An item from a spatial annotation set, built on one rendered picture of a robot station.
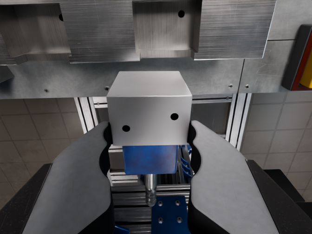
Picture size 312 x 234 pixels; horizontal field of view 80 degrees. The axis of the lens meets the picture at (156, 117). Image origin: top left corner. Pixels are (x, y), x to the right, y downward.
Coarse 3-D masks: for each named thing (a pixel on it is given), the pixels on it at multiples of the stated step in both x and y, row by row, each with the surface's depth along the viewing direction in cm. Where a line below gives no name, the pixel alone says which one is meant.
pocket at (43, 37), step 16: (0, 16) 15; (16, 16) 17; (32, 16) 17; (48, 16) 17; (16, 32) 17; (32, 32) 18; (48, 32) 18; (64, 32) 18; (16, 48) 17; (32, 48) 18; (48, 48) 18; (64, 48) 18
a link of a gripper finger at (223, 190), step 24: (192, 120) 12; (192, 144) 10; (216, 144) 10; (192, 168) 10; (216, 168) 8; (240, 168) 8; (192, 192) 7; (216, 192) 7; (240, 192) 7; (192, 216) 7; (216, 216) 6; (240, 216) 6; (264, 216) 6
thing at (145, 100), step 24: (120, 72) 15; (144, 72) 15; (168, 72) 15; (120, 96) 11; (144, 96) 11; (168, 96) 11; (120, 120) 11; (144, 120) 12; (168, 120) 12; (120, 144) 12; (144, 144) 12; (168, 144) 12; (144, 168) 15; (168, 168) 15
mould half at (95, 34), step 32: (0, 0) 14; (32, 0) 14; (64, 0) 14; (96, 0) 14; (128, 0) 14; (224, 0) 14; (256, 0) 14; (0, 32) 15; (96, 32) 15; (128, 32) 15; (224, 32) 15; (256, 32) 15; (0, 64) 16
